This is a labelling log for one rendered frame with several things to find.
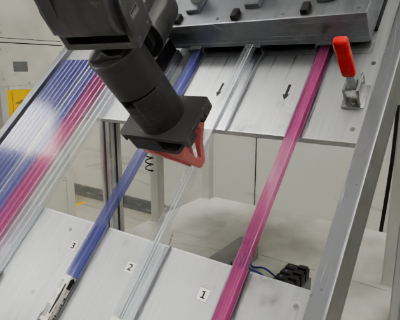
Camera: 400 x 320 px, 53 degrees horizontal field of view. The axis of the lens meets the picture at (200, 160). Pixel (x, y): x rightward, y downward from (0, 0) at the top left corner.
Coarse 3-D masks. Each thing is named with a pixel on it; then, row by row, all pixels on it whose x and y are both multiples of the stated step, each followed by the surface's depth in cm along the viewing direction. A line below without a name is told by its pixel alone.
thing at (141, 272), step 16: (240, 64) 60; (240, 80) 60; (224, 96) 58; (224, 112) 57; (208, 128) 56; (208, 144) 55; (192, 176) 53; (176, 192) 52; (176, 208) 51; (160, 224) 50; (160, 240) 49; (144, 256) 48; (144, 272) 47; (128, 288) 47; (128, 304) 46
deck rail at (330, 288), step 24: (384, 72) 50; (384, 96) 48; (384, 120) 47; (360, 144) 45; (384, 144) 49; (360, 168) 44; (360, 192) 42; (336, 216) 42; (360, 216) 43; (336, 240) 40; (360, 240) 45; (336, 264) 39; (312, 288) 39; (336, 288) 38; (312, 312) 37; (336, 312) 40
